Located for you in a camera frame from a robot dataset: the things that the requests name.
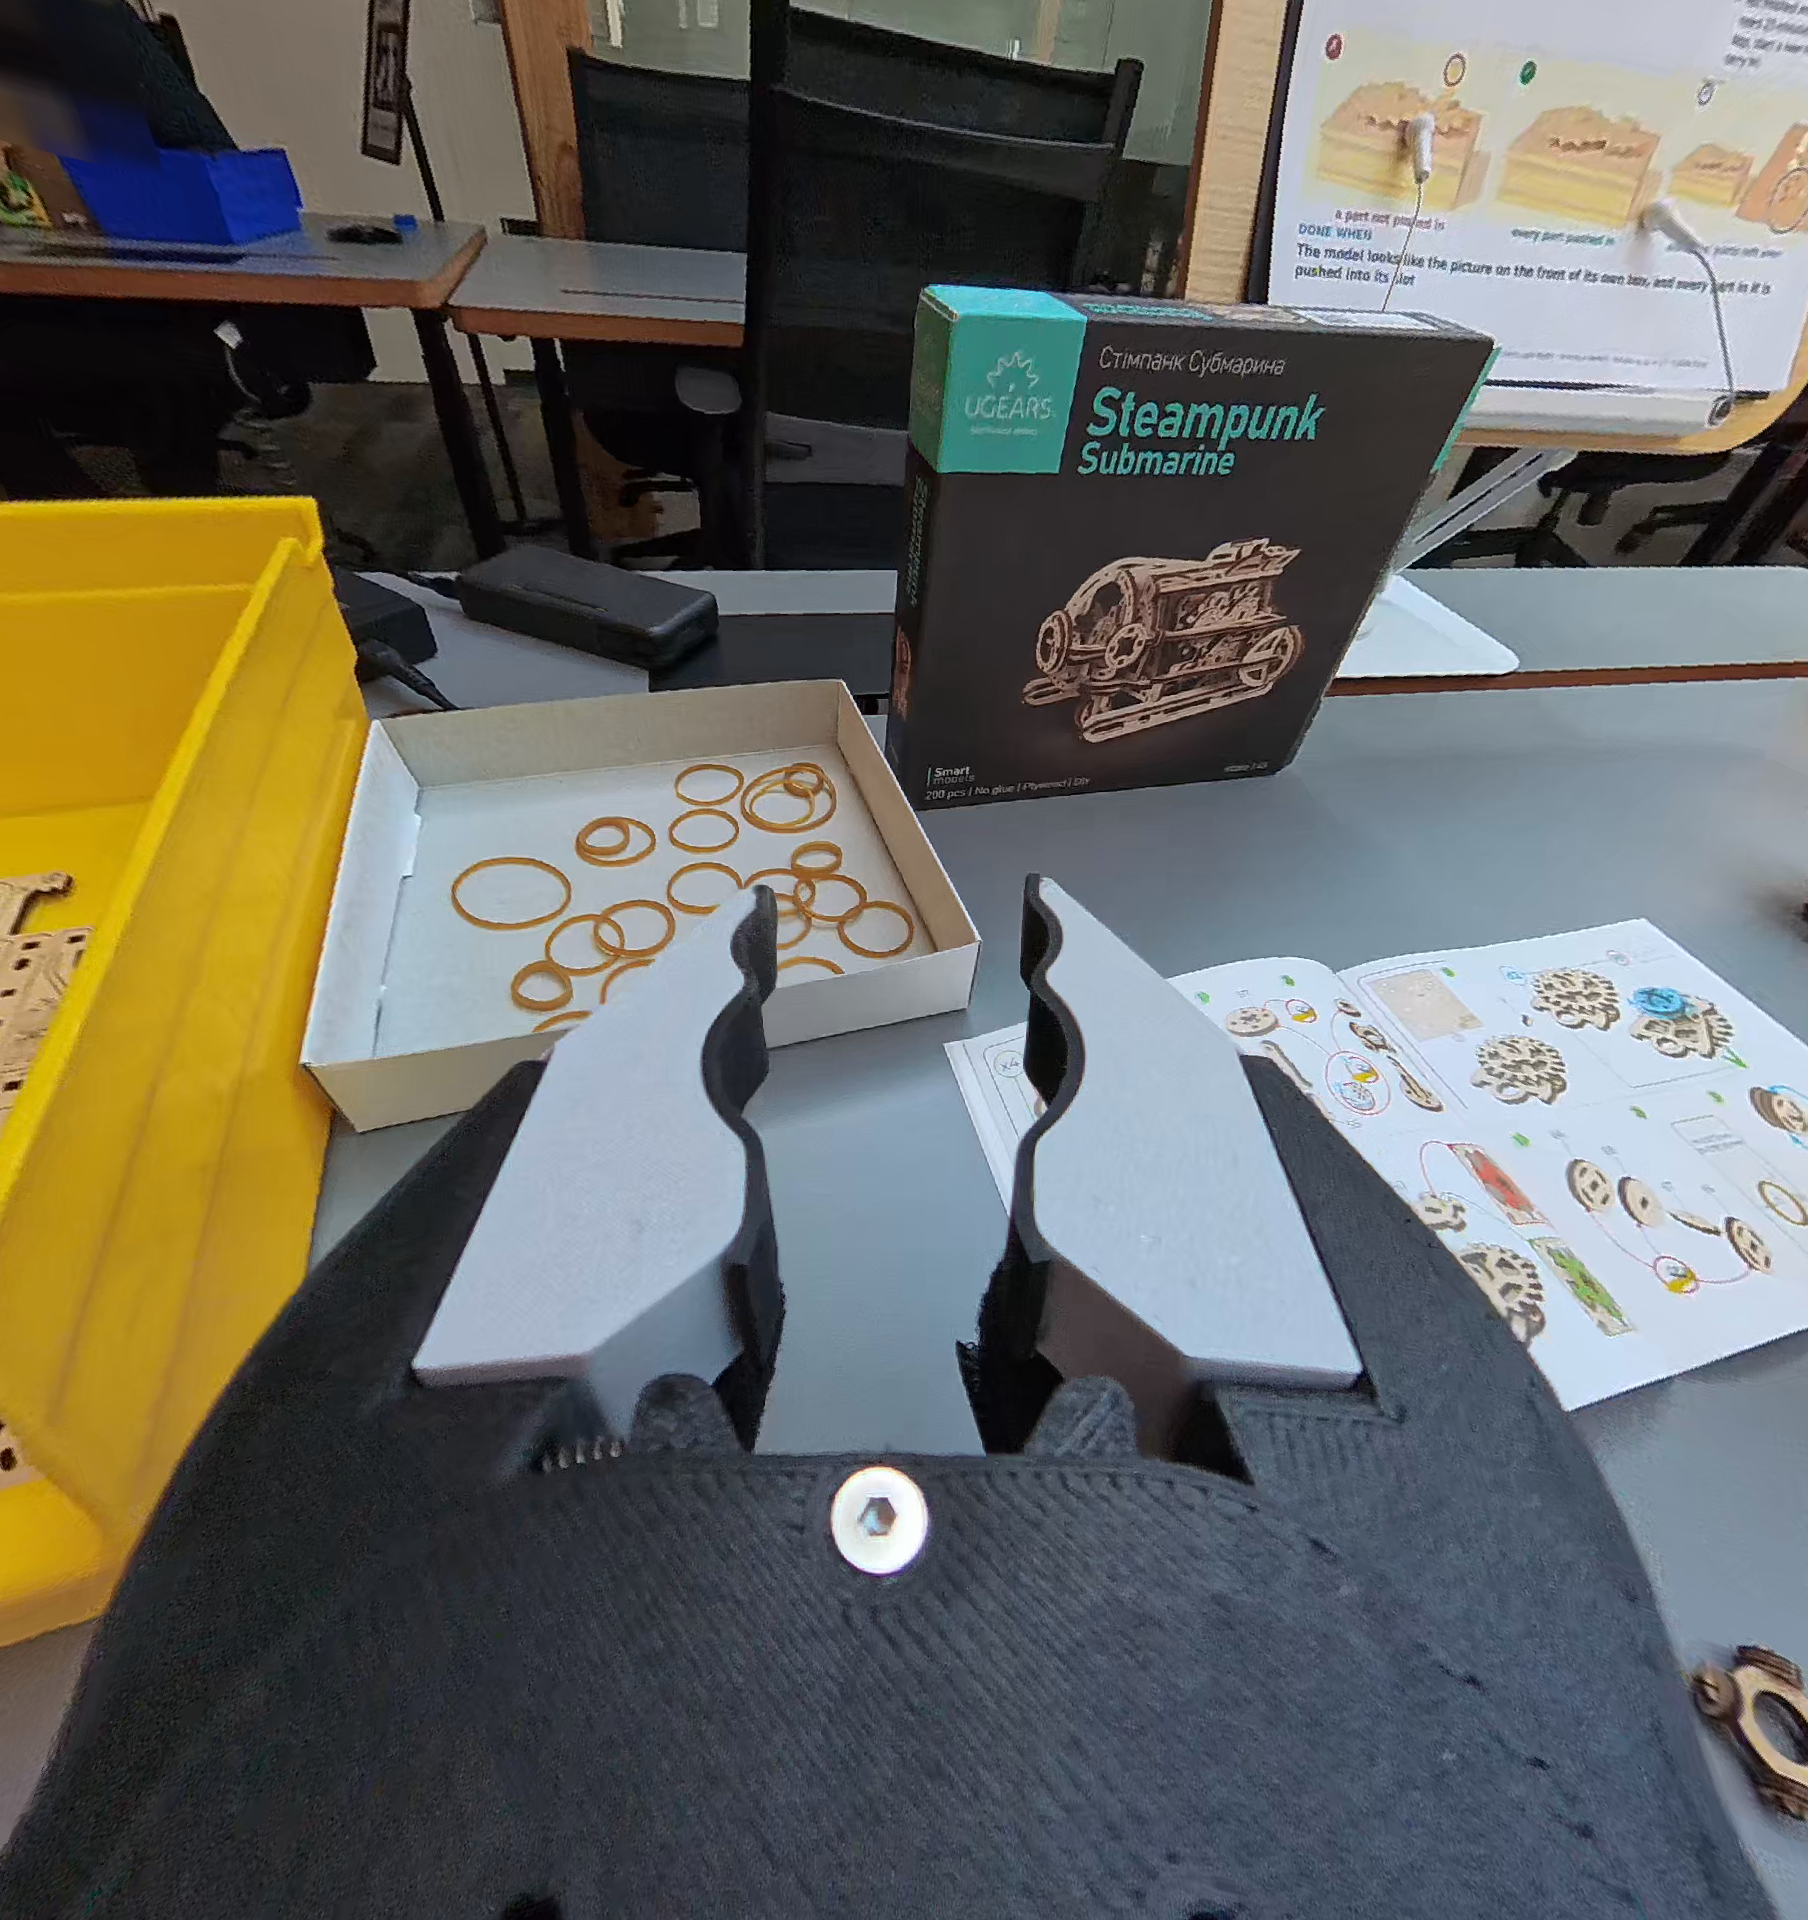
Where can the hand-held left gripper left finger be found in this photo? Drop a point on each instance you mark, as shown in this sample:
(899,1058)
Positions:
(590,1200)

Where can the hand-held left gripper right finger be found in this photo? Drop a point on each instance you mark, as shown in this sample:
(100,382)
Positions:
(1174,1200)

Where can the yellow plastic bin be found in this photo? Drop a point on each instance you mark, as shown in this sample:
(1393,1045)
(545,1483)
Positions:
(198,975)

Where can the pile of tan rubber bands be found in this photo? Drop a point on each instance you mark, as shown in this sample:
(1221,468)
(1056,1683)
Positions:
(614,840)

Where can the assembly instruction booklet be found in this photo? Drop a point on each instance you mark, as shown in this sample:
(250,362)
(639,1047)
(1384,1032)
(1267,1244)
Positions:
(1564,1200)

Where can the white cardboard tray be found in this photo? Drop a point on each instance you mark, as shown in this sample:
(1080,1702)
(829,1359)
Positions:
(515,803)

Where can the black model kit box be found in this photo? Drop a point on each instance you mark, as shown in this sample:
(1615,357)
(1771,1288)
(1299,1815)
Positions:
(995,630)

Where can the black power brick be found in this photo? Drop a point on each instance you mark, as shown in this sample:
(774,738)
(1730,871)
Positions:
(590,601)

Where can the white stand base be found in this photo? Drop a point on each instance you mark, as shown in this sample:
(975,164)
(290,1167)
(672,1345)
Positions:
(1444,645)

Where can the grey workshop table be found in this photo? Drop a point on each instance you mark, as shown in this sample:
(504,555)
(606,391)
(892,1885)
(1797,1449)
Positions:
(605,292)
(170,268)

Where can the black office chair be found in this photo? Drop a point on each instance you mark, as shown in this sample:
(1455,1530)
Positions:
(918,179)
(649,151)

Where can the instruction poster on stand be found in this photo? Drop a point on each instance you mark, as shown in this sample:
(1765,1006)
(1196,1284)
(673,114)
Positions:
(1233,151)

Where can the blue plastic bin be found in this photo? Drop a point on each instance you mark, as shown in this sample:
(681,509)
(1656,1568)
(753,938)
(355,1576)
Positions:
(184,195)

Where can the black sign on stand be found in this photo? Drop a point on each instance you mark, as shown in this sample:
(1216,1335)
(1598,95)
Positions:
(386,89)

